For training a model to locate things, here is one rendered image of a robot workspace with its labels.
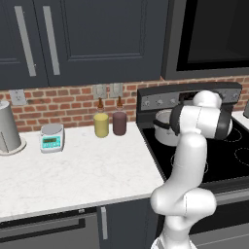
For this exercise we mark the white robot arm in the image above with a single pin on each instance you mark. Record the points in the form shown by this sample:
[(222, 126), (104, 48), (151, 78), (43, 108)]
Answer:
[(189, 181)]

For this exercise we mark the dark red liquid bottle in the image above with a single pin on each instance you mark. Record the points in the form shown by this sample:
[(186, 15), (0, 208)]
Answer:
[(119, 122)]

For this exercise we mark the yellow liquid bottle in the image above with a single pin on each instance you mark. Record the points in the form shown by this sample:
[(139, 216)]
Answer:
[(101, 124)]

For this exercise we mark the teal kitchen scale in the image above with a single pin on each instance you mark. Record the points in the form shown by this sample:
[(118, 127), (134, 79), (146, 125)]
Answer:
[(52, 138)]

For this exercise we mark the dark cupboard door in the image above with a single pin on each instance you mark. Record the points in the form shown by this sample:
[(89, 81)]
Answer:
[(129, 225), (19, 42), (107, 39)]

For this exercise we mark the dark lower cupboard door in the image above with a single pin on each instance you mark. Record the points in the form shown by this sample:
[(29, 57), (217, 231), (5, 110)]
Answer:
[(129, 225)]

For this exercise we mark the black hob stove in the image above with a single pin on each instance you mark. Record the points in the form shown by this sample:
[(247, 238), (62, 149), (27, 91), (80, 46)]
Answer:
[(223, 152)]

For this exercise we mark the grey cylindrical appliance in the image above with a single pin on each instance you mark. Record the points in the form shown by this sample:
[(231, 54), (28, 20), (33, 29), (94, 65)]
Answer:
[(7, 129)]

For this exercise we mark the grey object at edge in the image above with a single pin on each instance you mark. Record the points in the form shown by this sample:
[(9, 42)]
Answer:
[(246, 109)]

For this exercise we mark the black microwave oven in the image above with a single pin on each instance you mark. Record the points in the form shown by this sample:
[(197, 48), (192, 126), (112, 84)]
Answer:
[(210, 35)]

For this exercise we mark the grey dishwasher front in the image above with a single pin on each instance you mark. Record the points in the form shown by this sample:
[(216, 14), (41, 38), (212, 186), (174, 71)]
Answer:
[(48, 231)]

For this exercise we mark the grey wall switch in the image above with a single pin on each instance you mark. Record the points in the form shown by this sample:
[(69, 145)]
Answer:
[(116, 90), (99, 92)]

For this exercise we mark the grey wall socket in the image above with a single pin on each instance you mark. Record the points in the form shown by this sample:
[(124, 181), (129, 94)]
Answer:
[(17, 97)]

